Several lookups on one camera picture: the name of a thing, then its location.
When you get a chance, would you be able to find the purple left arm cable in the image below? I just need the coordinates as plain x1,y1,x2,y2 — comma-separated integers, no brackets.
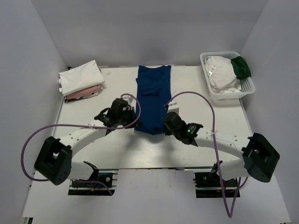
20,93,142,196

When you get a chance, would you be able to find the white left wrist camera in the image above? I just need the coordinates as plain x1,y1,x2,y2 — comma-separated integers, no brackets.
121,95,134,111

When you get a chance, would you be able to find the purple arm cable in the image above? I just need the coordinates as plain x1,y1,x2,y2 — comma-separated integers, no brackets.
165,92,248,219
20,93,142,196

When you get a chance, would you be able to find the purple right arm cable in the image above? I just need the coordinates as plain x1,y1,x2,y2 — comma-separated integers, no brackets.
165,92,248,219

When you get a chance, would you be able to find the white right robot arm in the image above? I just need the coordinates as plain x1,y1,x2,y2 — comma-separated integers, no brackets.
163,112,280,186

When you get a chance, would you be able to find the white t shirt in basket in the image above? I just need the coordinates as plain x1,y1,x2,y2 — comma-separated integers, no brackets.
205,56,241,93

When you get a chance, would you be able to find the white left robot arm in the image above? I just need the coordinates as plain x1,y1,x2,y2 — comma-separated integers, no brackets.
34,95,138,186

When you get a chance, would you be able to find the folded pink t shirt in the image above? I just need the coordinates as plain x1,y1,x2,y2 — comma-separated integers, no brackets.
64,84,103,103

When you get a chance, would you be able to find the white plastic basket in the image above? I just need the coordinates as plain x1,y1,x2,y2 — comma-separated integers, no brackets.
199,51,256,100

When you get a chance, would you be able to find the blue t shirt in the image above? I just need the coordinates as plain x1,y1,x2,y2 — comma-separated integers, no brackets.
135,65,171,135

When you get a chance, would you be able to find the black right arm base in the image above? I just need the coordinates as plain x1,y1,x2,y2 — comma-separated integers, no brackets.
193,163,238,198

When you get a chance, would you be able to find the dark green t shirt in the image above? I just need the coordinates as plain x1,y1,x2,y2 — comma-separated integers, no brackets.
231,56,251,80

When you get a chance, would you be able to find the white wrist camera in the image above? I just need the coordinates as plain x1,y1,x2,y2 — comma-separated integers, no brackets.
121,95,134,111
166,101,179,115

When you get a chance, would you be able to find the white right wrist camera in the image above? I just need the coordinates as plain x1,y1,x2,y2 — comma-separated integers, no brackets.
166,101,179,115

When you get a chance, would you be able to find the folded white t shirt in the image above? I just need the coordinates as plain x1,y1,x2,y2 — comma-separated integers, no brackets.
58,60,105,96

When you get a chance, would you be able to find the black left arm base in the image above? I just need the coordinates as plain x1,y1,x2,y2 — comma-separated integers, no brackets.
68,161,118,196

